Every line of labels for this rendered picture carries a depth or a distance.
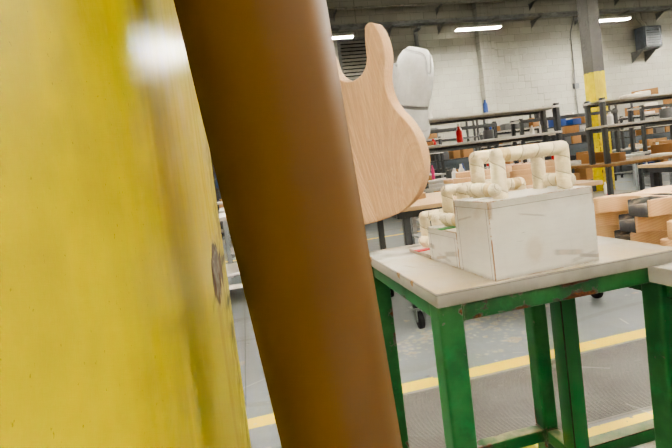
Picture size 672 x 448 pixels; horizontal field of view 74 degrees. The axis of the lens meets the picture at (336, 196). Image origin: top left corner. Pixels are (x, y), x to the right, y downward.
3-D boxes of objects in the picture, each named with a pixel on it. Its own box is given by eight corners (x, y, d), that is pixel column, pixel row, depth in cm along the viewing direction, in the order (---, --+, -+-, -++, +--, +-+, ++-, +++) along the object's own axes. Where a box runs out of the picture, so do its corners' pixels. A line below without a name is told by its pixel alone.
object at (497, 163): (499, 199, 96) (494, 156, 96) (490, 199, 99) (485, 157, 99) (511, 197, 97) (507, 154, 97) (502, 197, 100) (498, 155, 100)
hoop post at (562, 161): (564, 189, 100) (560, 147, 100) (554, 189, 103) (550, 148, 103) (576, 187, 101) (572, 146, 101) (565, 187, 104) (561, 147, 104)
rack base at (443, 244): (461, 269, 109) (457, 232, 109) (429, 259, 125) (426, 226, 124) (554, 251, 116) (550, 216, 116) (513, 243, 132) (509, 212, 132)
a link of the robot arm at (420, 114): (381, 149, 133) (385, 104, 129) (402, 143, 146) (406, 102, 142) (415, 155, 128) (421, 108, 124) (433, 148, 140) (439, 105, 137)
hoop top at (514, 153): (495, 163, 96) (493, 148, 96) (486, 164, 99) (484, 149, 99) (573, 153, 101) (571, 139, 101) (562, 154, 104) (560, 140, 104)
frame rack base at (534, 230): (497, 282, 95) (488, 202, 94) (459, 269, 109) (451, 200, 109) (600, 260, 102) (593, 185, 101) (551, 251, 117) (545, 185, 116)
